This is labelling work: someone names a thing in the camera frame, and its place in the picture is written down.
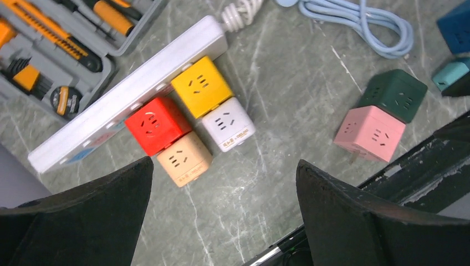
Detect beige cube socket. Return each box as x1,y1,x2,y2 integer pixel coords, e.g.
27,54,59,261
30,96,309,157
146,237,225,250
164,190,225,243
156,131,213,187

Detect teal plug adapter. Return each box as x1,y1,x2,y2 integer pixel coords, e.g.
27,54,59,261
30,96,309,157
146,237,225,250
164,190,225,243
432,57,469,92

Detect red cube socket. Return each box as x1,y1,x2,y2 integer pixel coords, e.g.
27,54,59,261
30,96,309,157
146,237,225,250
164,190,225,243
125,97,192,156

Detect white cable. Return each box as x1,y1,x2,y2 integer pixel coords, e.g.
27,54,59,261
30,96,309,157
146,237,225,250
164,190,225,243
220,0,265,33

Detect dark green cube socket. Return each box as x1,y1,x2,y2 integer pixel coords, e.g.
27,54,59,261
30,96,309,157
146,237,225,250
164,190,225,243
356,69,428,124

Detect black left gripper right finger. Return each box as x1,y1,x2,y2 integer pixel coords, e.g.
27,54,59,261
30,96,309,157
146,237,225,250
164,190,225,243
296,160,469,265

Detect pink cube socket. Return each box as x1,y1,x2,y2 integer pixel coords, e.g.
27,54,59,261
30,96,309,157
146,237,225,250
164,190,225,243
333,105,406,162

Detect grey tool tray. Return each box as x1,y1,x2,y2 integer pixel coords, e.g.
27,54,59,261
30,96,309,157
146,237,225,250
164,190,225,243
1,1,167,124

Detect white power strip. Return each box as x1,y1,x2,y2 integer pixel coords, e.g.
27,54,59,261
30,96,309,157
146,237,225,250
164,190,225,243
28,16,228,173

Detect white cube socket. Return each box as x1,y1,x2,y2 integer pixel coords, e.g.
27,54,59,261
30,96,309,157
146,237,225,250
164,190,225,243
202,97,256,152

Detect blue cube socket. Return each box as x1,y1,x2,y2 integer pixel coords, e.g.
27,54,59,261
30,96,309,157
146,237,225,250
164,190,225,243
437,0,469,54

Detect black electrical tape roll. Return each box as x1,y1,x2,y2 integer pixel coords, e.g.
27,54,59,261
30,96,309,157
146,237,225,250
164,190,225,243
50,86,83,120

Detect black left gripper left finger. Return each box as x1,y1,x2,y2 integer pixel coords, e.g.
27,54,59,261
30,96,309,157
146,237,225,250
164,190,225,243
1,157,154,265

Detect yellow cube socket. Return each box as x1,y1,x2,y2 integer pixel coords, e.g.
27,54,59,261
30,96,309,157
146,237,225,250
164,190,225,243
171,56,234,119

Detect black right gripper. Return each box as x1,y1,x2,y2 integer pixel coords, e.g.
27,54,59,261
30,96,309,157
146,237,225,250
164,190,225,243
359,112,469,213

